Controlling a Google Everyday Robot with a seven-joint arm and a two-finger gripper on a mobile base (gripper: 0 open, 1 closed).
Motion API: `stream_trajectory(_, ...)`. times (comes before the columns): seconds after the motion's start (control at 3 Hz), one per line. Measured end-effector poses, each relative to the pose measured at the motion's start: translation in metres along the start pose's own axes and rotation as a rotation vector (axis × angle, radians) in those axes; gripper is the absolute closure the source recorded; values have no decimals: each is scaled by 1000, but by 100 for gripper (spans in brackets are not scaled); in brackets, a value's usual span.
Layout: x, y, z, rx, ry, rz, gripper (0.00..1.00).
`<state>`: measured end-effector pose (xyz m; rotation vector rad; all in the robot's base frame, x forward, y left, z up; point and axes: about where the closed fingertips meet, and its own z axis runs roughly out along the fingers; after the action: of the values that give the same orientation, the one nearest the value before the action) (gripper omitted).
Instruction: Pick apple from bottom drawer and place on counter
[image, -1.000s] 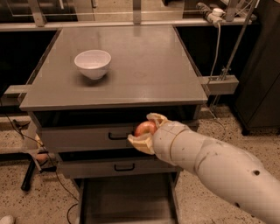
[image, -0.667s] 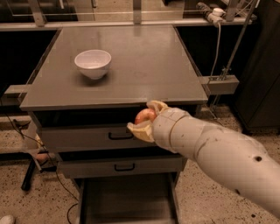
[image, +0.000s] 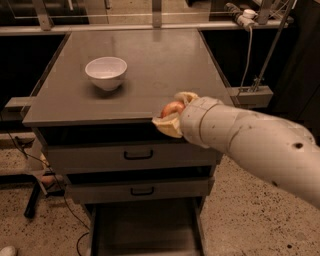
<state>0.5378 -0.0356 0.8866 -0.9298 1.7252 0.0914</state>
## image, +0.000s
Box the grey left side bracket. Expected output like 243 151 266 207
1 96 36 121

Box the black floor cable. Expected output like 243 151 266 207
0 114 91 256

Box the grey drawer cabinet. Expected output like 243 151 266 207
21 28 239 256

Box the metal diagonal rod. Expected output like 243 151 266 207
250 0 296 92

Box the red apple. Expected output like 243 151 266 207
161 101 185 118

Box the grey bracket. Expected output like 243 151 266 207
227 86 273 109
1 96 36 121

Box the middle grey drawer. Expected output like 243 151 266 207
68 178 214 204

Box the dark cabinet at right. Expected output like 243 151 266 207
268 0 320 142

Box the top grey drawer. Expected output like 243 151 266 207
43 143 222 174

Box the bottom open grey drawer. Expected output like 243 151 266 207
85 198 207 256

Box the white power cable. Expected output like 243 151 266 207
235 24 254 98

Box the black floor bar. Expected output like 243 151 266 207
24 183 41 219

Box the white power strip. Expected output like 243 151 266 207
224 2 257 31

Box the white shoe tip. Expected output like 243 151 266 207
0 246 17 256

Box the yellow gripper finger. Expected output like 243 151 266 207
174 91 199 106
152 113 183 138

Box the grey right side bracket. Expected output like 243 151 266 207
227 86 273 109

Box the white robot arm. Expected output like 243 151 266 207
152 92 320 208

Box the white ceramic bowl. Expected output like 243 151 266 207
85 57 128 91

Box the grey back rail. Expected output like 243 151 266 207
0 0 288 35

